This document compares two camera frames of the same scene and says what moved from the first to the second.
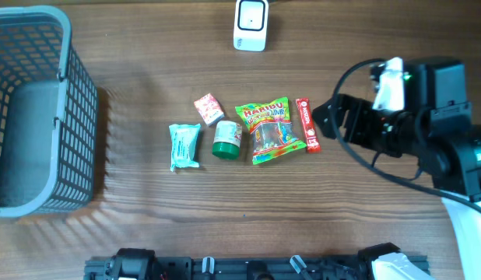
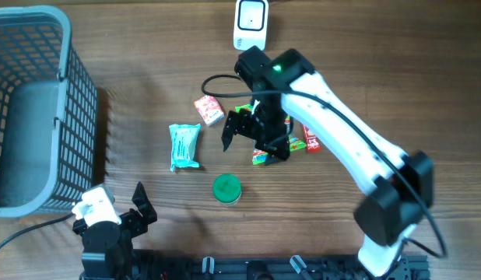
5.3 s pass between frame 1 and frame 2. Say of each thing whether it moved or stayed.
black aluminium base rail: stayed
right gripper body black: moved
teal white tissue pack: stayed
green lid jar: moved
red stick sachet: stayed
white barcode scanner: stayed
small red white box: stayed
